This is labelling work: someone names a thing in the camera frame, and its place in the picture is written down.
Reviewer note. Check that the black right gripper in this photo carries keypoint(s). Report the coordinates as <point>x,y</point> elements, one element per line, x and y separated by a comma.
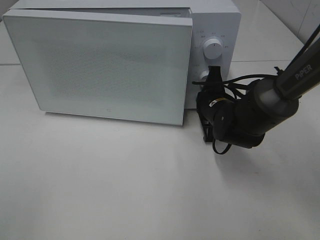
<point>209,100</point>

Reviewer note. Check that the white microwave knob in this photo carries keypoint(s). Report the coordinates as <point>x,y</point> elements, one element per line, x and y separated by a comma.
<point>213,48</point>
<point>203,76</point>

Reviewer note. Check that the white microwave door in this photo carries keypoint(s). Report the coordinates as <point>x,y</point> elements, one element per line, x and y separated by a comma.
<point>117,66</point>

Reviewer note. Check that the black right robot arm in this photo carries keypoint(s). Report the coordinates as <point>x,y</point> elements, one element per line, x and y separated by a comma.
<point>240,111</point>

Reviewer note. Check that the white microwave oven body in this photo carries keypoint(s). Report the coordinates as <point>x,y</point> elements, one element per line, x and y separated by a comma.
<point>210,18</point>

